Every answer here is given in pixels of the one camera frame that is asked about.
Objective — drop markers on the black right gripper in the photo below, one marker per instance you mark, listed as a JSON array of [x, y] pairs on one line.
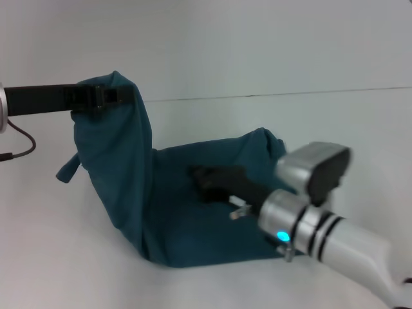
[[248, 190]]

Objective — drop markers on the teal t-shirt with FREE print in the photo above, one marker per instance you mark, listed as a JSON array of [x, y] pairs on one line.
[[161, 193]]

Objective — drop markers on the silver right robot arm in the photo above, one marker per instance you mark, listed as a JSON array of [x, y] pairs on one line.
[[322, 225]]

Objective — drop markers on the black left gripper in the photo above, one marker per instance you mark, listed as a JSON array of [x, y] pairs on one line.
[[45, 98]]

